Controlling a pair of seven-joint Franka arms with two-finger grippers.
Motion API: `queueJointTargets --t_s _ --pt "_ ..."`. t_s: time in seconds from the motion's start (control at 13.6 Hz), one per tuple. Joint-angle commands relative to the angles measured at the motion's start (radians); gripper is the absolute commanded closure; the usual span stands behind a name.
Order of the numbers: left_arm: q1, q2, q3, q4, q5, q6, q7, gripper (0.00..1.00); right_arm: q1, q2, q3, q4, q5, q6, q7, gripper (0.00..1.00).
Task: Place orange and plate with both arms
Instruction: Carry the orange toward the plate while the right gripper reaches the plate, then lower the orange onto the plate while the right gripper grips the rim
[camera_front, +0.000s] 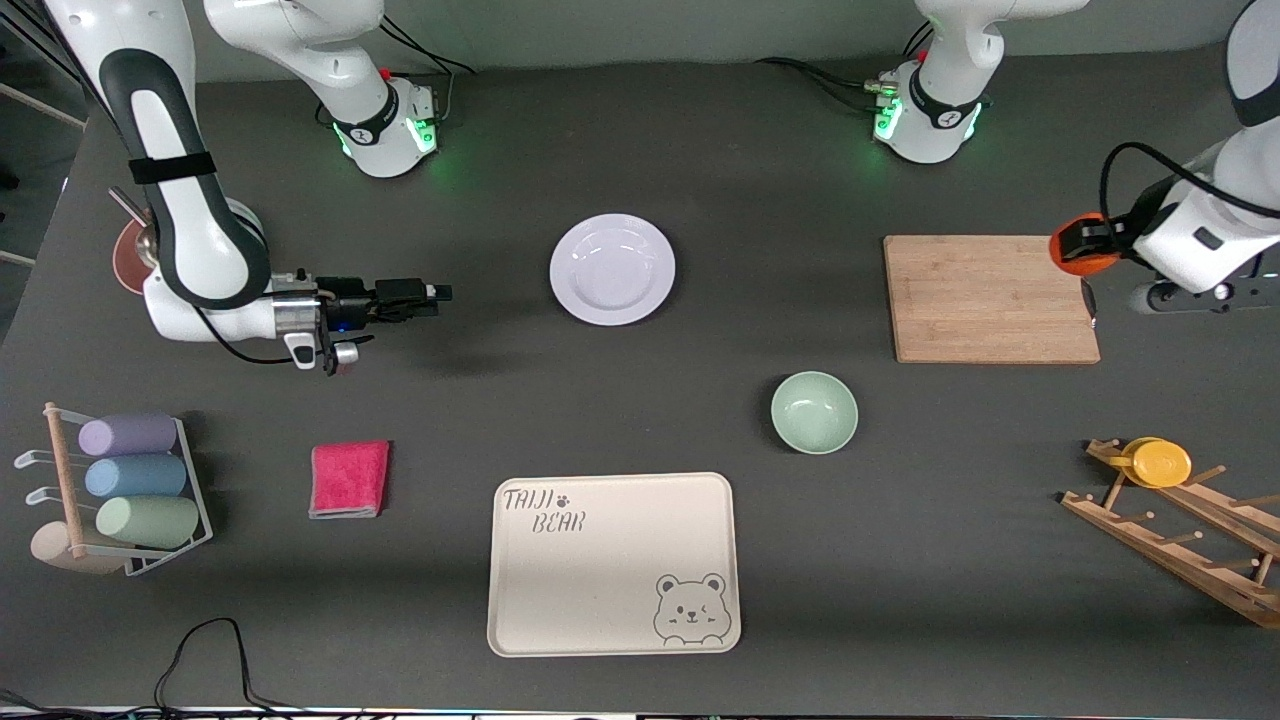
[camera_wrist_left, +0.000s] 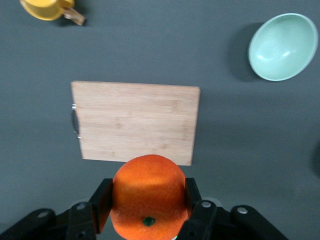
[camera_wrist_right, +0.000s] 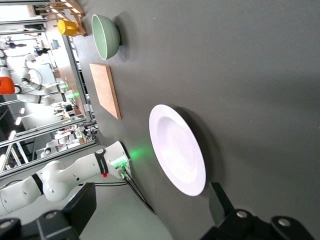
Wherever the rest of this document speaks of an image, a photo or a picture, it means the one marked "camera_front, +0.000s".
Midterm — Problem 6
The orange fruit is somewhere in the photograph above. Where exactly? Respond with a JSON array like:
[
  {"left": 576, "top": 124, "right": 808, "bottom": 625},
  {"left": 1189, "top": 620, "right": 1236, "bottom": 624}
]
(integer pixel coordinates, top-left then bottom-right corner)
[{"left": 1049, "top": 212, "right": 1123, "bottom": 278}]

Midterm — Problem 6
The white round plate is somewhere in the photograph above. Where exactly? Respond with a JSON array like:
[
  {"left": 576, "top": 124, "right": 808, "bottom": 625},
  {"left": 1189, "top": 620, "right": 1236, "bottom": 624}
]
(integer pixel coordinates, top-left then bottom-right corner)
[{"left": 549, "top": 213, "right": 677, "bottom": 327}]

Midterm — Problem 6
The wooden cutting board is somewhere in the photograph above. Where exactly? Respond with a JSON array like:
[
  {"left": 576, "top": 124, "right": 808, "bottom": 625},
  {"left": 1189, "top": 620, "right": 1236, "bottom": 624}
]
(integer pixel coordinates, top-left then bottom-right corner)
[{"left": 883, "top": 235, "right": 1102, "bottom": 365}]

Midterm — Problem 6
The pink folded cloth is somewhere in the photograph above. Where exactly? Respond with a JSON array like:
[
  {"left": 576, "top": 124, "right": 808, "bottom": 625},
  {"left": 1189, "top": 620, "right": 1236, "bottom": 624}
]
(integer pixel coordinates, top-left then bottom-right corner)
[{"left": 309, "top": 440, "right": 392, "bottom": 520}]

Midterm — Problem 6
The yellow cup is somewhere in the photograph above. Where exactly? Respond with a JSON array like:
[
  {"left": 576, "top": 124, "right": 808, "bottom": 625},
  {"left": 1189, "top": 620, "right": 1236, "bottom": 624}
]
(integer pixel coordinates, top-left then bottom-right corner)
[{"left": 1120, "top": 437, "right": 1193, "bottom": 489}]

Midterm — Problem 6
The pink bowl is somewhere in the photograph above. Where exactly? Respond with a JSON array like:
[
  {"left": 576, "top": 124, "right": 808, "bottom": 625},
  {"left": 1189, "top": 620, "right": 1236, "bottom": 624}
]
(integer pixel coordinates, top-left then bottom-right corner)
[{"left": 112, "top": 215, "right": 161, "bottom": 297}]

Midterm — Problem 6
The metal scoop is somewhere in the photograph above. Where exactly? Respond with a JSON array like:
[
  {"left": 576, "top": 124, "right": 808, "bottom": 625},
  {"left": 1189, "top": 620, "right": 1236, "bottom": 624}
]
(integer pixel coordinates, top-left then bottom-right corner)
[{"left": 108, "top": 187, "right": 163, "bottom": 273}]

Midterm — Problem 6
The purple cup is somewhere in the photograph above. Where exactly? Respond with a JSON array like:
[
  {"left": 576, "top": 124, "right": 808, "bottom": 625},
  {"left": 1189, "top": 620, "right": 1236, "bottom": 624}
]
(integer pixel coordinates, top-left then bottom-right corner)
[{"left": 78, "top": 413, "right": 179, "bottom": 458}]

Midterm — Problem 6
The blue cup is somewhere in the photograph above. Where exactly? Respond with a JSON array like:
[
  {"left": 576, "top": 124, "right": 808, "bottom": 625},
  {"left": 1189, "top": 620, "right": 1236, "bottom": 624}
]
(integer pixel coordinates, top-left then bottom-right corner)
[{"left": 85, "top": 455, "right": 188, "bottom": 499}]

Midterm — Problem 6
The green cup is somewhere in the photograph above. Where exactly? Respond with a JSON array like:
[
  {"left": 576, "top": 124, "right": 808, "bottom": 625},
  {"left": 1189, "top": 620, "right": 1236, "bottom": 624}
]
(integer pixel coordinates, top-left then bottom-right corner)
[{"left": 96, "top": 496, "right": 201, "bottom": 549}]

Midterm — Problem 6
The wooden peg drying rack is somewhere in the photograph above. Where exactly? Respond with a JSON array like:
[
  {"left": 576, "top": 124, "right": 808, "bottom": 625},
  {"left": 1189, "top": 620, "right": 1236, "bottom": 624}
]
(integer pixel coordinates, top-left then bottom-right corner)
[{"left": 1060, "top": 438, "right": 1280, "bottom": 631}]

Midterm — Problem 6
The light green bowl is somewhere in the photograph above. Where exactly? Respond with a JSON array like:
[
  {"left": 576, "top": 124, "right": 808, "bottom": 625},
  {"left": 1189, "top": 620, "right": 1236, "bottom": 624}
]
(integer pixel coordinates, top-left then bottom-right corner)
[{"left": 770, "top": 371, "right": 860, "bottom": 456}]

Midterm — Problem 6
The beige bear print tray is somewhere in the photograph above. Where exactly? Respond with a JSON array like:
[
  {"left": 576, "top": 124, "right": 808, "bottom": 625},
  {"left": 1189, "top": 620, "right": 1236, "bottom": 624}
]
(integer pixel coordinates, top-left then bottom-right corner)
[{"left": 487, "top": 472, "right": 743, "bottom": 658}]

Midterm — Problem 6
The beige cup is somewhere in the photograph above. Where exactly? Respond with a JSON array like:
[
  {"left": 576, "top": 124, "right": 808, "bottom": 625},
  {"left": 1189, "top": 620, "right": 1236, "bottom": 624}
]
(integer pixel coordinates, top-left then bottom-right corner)
[{"left": 30, "top": 522, "right": 126, "bottom": 576}]

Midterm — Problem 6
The black right base cable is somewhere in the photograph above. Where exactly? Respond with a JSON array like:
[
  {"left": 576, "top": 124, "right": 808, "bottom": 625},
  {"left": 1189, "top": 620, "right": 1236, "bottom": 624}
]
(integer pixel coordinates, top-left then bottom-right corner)
[{"left": 375, "top": 10, "right": 476, "bottom": 126}]

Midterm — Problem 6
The black base cable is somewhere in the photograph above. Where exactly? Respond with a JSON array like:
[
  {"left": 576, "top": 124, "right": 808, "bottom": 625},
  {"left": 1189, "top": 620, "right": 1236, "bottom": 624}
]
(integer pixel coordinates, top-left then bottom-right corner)
[
  {"left": 755, "top": 57, "right": 886, "bottom": 111},
  {"left": 375, "top": 10, "right": 476, "bottom": 126}
]

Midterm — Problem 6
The white wire cup rack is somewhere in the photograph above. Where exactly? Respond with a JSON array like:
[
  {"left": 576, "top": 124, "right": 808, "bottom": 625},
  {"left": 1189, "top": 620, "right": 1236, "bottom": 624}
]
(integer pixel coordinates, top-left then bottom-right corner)
[{"left": 14, "top": 402, "right": 214, "bottom": 578}]

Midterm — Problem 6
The black left base cable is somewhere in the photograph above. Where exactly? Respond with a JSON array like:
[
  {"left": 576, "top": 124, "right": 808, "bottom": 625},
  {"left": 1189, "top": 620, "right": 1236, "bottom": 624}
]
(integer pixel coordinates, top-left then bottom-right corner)
[{"left": 755, "top": 57, "right": 886, "bottom": 111}]

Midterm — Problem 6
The black cable on table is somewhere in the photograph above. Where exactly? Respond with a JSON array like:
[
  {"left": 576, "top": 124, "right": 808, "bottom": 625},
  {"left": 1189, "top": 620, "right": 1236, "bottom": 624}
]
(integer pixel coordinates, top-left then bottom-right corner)
[{"left": 0, "top": 617, "right": 331, "bottom": 720}]

